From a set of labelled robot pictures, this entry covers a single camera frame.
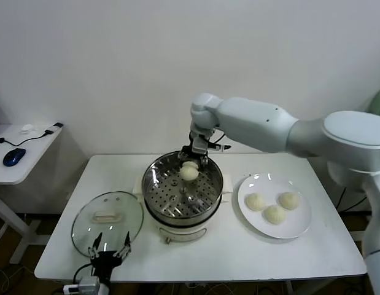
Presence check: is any black cable with adapter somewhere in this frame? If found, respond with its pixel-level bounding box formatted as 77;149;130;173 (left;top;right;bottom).
0;122;64;148

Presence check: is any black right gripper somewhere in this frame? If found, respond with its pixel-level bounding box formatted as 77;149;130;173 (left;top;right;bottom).
179;130;215;168

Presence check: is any pale green appliance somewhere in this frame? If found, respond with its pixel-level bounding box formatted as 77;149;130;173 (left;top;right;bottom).
368;88;380;118

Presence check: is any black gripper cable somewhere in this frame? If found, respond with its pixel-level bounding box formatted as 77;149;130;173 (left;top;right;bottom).
207;133;232;152
72;262;97;285

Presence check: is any white steamed baozi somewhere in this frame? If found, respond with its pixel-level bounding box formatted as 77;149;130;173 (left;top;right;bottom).
245;192;266;212
262;205;285;225
278;191;301;211
179;161;199;181

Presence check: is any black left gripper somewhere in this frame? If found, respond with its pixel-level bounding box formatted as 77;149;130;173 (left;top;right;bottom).
87;232;132;279

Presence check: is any stainless steel steamer basket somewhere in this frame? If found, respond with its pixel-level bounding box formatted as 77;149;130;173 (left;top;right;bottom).
133;151;233;218

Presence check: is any glass lid with white handle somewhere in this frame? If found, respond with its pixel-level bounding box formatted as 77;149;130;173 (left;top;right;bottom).
71;191;144;259

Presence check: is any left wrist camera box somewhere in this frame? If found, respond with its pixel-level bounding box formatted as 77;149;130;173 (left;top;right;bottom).
63;275;101;295

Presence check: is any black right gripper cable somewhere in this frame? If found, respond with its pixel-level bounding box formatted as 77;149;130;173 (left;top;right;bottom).
207;133;232;152

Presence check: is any white round plate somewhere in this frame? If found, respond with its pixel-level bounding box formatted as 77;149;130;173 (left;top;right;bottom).
237;173;312;240

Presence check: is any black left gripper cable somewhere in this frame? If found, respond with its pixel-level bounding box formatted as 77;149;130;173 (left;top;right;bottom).
72;262;97;285

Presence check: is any blue computer mouse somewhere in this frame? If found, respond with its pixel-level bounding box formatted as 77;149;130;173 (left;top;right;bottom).
2;147;26;168

